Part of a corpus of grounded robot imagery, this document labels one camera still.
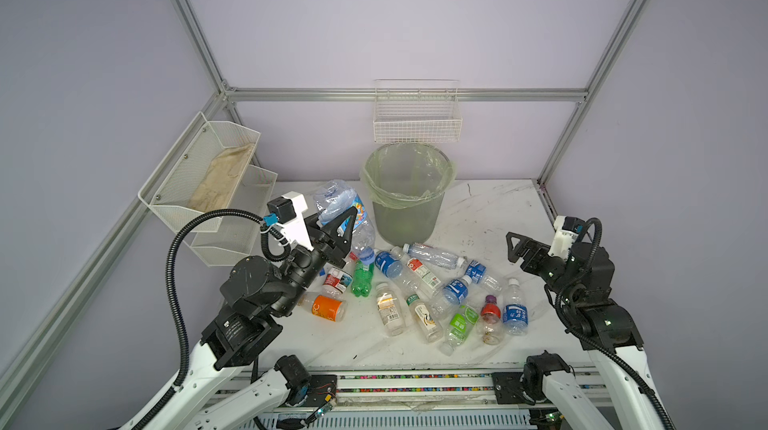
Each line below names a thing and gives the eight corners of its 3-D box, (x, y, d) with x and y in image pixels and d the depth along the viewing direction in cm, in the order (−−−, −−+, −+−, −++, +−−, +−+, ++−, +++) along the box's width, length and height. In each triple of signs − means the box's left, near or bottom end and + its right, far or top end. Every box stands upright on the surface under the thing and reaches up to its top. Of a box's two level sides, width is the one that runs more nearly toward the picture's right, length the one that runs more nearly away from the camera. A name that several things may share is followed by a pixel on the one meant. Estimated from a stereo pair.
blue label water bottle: (439, 324, 85) (441, 318, 81) (424, 308, 88) (426, 302, 84) (475, 291, 92) (479, 283, 88) (460, 277, 95) (463, 269, 91)
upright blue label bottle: (503, 334, 83) (508, 328, 79) (500, 283, 93) (505, 276, 89) (524, 337, 82) (530, 332, 79) (519, 286, 92) (524, 279, 89)
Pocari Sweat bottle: (485, 300, 89) (488, 294, 86) (462, 271, 95) (464, 264, 92) (498, 292, 91) (502, 286, 88) (474, 264, 97) (477, 257, 94)
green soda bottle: (353, 297, 91) (351, 290, 87) (356, 268, 97) (354, 260, 93) (373, 297, 91) (372, 290, 87) (374, 268, 97) (373, 260, 93)
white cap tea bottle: (387, 339, 83) (386, 335, 80) (373, 290, 92) (372, 284, 89) (409, 332, 84) (409, 328, 81) (393, 284, 94) (393, 278, 90)
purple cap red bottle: (482, 345, 82) (485, 342, 79) (473, 298, 91) (476, 293, 88) (504, 345, 82) (508, 342, 79) (493, 298, 91) (496, 293, 88)
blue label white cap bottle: (375, 278, 93) (374, 271, 90) (376, 251, 99) (376, 244, 96) (402, 278, 93) (402, 271, 90) (401, 251, 99) (402, 244, 96)
